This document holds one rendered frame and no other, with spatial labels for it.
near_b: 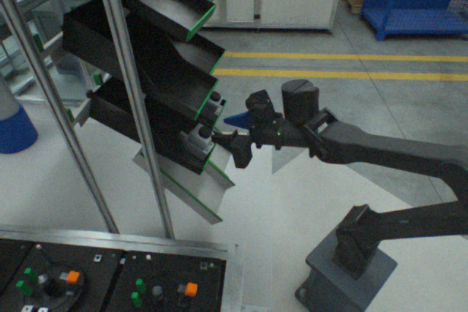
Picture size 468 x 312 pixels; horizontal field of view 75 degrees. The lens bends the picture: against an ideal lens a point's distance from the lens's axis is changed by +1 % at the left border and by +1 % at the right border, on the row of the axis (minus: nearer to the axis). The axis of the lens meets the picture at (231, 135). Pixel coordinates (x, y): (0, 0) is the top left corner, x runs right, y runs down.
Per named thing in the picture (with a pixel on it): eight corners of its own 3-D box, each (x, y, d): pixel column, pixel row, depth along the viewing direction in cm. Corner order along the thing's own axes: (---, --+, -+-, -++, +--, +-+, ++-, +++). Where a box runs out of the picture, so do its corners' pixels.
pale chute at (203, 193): (225, 188, 93) (235, 184, 90) (211, 225, 83) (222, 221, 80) (155, 127, 84) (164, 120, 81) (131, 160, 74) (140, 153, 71)
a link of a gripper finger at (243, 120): (259, 124, 71) (254, 102, 68) (254, 133, 69) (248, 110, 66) (232, 123, 74) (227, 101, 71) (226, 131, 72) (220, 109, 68)
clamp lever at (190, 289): (188, 297, 68) (197, 283, 63) (186, 306, 67) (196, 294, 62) (172, 292, 68) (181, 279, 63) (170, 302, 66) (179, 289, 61)
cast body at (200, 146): (210, 150, 76) (221, 133, 71) (202, 161, 73) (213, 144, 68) (182, 131, 76) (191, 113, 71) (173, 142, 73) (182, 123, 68)
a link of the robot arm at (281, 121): (297, 120, 70) (295, 96, 66) (275, 174, 56) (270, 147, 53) (263, 119, 73) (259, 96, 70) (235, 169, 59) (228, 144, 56)
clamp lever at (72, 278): (78, 285, 70) (80, 272, 65) (74, 294, 69) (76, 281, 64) (62, 281, 70) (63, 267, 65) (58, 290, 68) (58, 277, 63)
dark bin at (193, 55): (223, 57, 81) (235, 33, 75) (207, 82, 71) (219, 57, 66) (127, 1, 78) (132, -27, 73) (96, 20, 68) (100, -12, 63)
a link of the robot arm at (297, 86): (352, 142, 57) (352, 83, 51) (329, 165, 53) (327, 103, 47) (300, 128, 65) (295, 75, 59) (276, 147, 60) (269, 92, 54)
